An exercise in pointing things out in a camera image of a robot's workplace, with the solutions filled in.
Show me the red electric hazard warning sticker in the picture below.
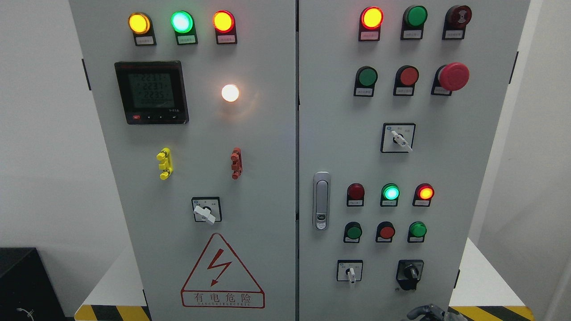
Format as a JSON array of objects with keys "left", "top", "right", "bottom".
[{"left": 180, "top": 232, "right": 265, "bottom": 309}]

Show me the white selector switch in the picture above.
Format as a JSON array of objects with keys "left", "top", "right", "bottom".
[
  {"left": 380, "top": 123, "right": 416, "bottom": 154},
  {"left": 336, "top": 259, "right": 364, "bottom": 284}
]

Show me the yellow indicator light top left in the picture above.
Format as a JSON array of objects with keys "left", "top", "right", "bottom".
[{"left": 128, "top": 12, "right": 157, "bottom": 45}]

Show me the white rotary switch left door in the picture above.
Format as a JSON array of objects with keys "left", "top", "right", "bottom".
[{"left": 191, "top": 197, "right": 223, "bottom": 226}]

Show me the red emergency stop mushroom button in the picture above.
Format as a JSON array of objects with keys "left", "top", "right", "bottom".
[{"left": 430, "top": 62, "right": 470, "bottom": 97}]

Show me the green lit indicator light middle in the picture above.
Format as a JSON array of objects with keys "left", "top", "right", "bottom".
[{"left": 380, "top": 183, "right": 400, "bottom": 207}]

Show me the green light top right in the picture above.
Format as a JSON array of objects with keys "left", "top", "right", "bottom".
[{"left": 401, "top": 5, "right": 428, "bottom": 40}]

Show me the dark red indicator light left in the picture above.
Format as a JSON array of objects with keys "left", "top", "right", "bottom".
[{"left": 346, "top": 183, "right": 365, "bottom": 207}]

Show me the right grey cabinet door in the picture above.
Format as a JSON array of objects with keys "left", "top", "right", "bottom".
[{"left": 298, "top": 0, "right": 530, "bottom": 321}]

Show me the red lit light top right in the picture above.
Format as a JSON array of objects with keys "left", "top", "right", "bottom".
[{"left": 358, "top": 6, "right": 384, "bottom": 42}]

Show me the black knob selector switch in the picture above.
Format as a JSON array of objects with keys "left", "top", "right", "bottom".
[{"left": 396, "top": 259, "right": 424, "bottom": 291}]

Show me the red push button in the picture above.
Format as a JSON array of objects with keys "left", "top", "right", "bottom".
[
  {"left": 375, "top": 221, "right": 396, "bottom": 243},
  {"left": 393, "top": 65, "right": 419, "bottom": 97}
]

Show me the grey cabinet door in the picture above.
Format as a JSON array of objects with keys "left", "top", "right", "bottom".
[
  {"left": 70, "top": 0, "right": 296, "bottom": 321},
  {"left": 298, "top": 0, "right": 530, "bottom": 321}
]

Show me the red indicator light top left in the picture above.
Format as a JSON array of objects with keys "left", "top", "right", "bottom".
[{"left": 212, "top": 10, "right": 237, "bottom": 45}]

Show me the green push button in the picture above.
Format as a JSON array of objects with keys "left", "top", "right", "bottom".
[
  {"left": 353, "top": 66, "right": 379, "bottom": 97},
  {"left": 343, "top": 222, "right": 363, "bottom": 243}
]

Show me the black digital power meter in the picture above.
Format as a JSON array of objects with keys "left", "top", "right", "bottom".
[{"left": 114, "top": 60, "right": 189, "bottom": 125}]

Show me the white selector switch upper right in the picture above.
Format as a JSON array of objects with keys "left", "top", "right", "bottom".
[{"left": 380, "top": 123, "right": 416, "bottom": 154}]

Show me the red terminal connector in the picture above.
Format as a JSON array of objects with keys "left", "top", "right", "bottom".
[{"left": 230, "top": 148, "right": 243, "bottom": 180}]

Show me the red indicator light right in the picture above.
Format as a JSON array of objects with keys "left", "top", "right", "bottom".
[{"left": 412, "top": 183, "right": 434, "bottom": 207}]

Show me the left grey cabinet door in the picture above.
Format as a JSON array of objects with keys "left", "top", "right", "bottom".
[{"left": 70, "top": 0, "right": 296, "bottom": 321}]

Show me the green indicator light top left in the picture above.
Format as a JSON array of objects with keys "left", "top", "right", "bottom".
[{"left": 170, "top": 10, "right": 198, "bottom": 45}]

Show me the green illuminated button lower right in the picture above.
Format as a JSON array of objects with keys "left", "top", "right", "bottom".
[{"left": 407, "top": 221, "right": 427, "bottom": 243}]

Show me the white selector switch lower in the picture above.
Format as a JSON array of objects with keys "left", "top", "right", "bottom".
[{"left": 336, "top": 259, "right": 364, "bottom": 284}]

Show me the silver door handle lock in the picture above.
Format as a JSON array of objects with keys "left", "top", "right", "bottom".
[{"left": 313, "top": 171, "right": 331, "bottom": 231}]

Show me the red push button lower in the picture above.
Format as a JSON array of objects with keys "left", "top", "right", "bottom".
[{"left": 375, "top": 221, "right": 396, "bottom": 243}]

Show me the red push button upper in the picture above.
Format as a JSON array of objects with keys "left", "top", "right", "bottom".
[{"left": 393, "top": 65, "right": 419, "bottom": 97}]

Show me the green push button lower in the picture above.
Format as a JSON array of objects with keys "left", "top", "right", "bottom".
[{"left": 343, "top": 222, "right": 363, "bottom": 243}]

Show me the green push button upper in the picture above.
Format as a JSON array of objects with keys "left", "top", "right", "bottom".
[{"left": 353, "top": 66, "right": 379, "bottom": 97}]

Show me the black box lower left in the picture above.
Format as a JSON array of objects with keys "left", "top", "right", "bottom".
[{"left": 0, "top": 247, "right": 66, "bottom": 321}]

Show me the white glowing indicator light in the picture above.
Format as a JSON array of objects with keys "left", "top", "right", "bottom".
[{"left": 221, "top": 84, "right": 240, "bottom": 102}]

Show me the yellow terminal connector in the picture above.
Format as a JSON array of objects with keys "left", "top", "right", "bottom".
[{"left": 156, "top": 148, "right": 174, "bottom": 180}]

